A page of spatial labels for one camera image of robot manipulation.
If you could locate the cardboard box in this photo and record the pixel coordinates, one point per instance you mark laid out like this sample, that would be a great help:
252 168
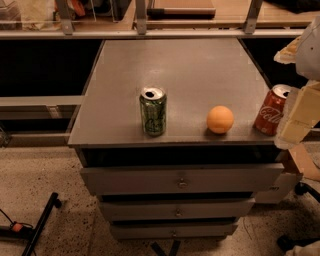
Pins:
298 164

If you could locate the green soda can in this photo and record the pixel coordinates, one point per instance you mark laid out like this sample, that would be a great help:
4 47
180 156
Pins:
153 103

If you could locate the grey drawer cabinet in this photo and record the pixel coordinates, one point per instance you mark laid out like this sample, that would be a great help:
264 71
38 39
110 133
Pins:
189 181

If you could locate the red cola can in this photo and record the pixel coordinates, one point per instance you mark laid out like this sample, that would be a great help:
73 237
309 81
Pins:
271 111

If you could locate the orange fruit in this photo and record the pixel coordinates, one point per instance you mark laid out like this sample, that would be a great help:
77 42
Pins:
220 120

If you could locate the black stand legs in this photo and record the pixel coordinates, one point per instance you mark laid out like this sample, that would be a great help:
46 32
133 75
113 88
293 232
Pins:
26 232

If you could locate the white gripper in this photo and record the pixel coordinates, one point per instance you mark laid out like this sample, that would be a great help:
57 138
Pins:
309 53

